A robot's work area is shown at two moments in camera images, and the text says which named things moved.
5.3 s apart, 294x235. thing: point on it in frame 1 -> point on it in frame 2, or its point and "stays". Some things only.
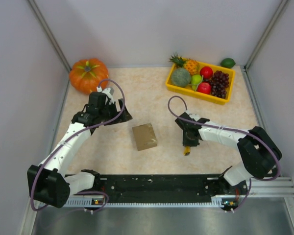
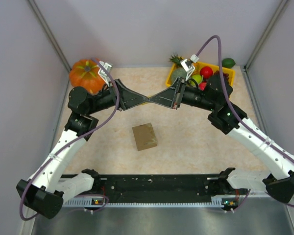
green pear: [196, 80] stays
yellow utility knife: [186, 150] -> [145, 103]
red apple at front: [204, 87] stays
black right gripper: [186, 142] -> [170, 98]
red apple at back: [207, 71] stays
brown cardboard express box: [145, 136] stays
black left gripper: [124, 117] -> [128, 98]
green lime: [228, 62] stays
